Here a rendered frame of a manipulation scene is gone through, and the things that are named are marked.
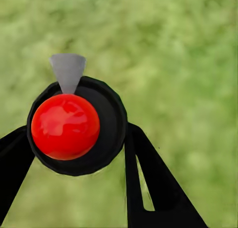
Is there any pesticide atomizer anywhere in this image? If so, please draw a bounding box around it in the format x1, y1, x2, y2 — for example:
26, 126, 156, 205
27, 53, 128, 176

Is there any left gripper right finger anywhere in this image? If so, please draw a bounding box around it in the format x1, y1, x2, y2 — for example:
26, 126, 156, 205
124, 122, 208, 228

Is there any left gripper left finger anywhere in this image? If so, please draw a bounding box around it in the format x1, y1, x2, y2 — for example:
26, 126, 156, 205
0, 125, 35, 227

